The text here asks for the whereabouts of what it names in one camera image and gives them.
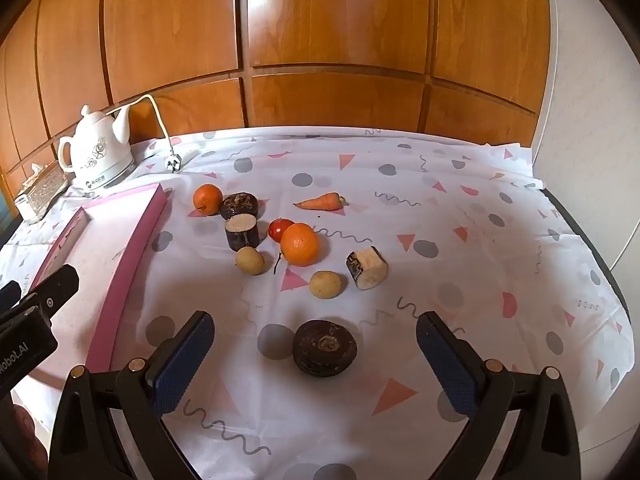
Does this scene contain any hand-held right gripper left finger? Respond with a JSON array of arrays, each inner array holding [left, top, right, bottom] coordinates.
[[47, 310, 216, 480]]

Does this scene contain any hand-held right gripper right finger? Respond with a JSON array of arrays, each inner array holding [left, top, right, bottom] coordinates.
[[416, 311, 596, 480]]

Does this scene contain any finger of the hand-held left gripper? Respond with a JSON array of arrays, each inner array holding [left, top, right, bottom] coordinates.
[[29, 263, 81, 326], [0, 281, 24, 314]]

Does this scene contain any pink tray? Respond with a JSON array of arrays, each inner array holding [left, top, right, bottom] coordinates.
[[30, 183, 169, 392]]

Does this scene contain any small round potato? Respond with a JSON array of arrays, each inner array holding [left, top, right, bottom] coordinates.
[[308, 270, 346, 300], [236, 246, 266, 276]]

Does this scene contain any dark round sweet potato end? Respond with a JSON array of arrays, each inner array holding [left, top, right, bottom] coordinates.
[[292, 319, 358, 377]]

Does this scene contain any pale cut yam piece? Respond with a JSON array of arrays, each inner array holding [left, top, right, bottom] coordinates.
[[346, 246, 389, 291]]

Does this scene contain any purple cut sweet potato piece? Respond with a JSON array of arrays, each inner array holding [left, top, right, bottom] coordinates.
[[224, 213, 261, 252]]

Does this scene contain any large orange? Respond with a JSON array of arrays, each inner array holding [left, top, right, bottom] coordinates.
[[280, 222, 320, 267]]

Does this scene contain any person's left hand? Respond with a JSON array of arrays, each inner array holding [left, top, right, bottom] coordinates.
[[0, 396, 50, 480]]

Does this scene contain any dark glass cabinet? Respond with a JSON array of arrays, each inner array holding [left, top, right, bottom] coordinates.
[[0, 192, 21, 233]]

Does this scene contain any white patterned tablecloth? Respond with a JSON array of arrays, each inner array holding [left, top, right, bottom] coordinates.
[[0, 127, 632, 480]]

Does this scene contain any silver tissue box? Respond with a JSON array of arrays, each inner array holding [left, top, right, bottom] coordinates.
[[14, 162, 68, 225]]

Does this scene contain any white ceramic electric kettle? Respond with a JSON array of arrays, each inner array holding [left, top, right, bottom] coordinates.
[[57, 105, 136, 192]]

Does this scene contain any red tomato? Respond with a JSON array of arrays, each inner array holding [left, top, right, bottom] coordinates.
[[268, 218, 296, 242]]

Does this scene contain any small orange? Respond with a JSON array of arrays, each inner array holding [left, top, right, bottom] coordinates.
[[193, 184, 223, 216]]

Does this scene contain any dark sweet potato chunk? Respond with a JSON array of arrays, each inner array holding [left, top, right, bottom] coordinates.
[[220, 191, 260, 221]]

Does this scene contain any carrot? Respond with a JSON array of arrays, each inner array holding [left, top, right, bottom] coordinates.
[[293, 193, 349, 211]]

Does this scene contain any wooden wardrobe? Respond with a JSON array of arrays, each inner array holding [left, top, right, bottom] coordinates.
[[0, 0, 556, 181]]

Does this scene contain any white power cable with plug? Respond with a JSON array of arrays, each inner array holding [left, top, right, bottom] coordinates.
[[107, 93, 193, 175]]

